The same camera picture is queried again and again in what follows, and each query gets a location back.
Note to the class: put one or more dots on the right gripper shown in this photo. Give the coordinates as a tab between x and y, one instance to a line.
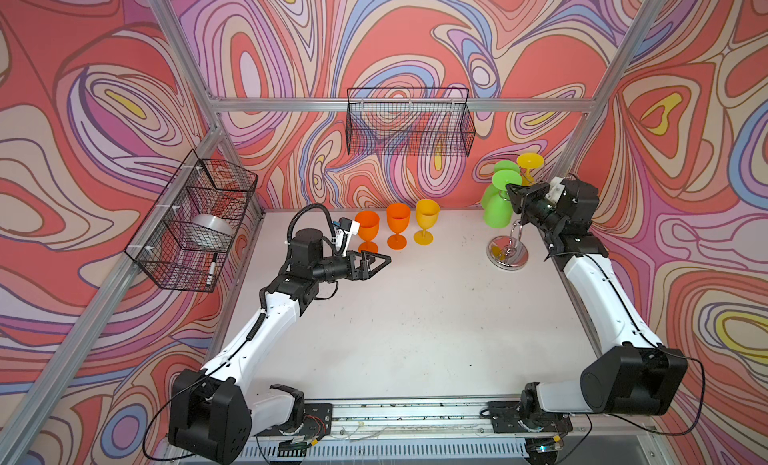
524	195

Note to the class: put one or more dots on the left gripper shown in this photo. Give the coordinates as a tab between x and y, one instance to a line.
359	273

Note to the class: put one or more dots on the green wine glass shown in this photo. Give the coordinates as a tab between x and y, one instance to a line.
498	213
505	173

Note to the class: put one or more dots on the orange wine glass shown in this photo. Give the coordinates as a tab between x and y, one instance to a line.
369	222
398	219

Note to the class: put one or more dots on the yellow wine glass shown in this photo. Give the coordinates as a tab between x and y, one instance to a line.
427	213
529	162

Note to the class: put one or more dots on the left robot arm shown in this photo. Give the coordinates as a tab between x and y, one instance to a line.
215	410

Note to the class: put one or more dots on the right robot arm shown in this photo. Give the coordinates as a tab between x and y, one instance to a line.
635	373

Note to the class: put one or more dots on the chrome wine glass rack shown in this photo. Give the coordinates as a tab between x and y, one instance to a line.
508	252

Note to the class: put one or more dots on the black marker pen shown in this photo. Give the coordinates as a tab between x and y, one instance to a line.
211	274

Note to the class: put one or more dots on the silver tape roll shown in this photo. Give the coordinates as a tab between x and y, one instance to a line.
209	233

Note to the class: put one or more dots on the back black wire basket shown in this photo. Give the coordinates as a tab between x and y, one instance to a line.
409	121

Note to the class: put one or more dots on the black wire basket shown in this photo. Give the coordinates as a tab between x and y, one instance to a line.
198	186
409	121

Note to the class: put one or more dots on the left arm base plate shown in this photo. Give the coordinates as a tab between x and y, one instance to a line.
313	422

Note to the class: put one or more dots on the left black wire basket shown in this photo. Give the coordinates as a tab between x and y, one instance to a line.
198	186

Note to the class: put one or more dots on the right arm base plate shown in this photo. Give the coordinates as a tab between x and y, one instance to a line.
506	418

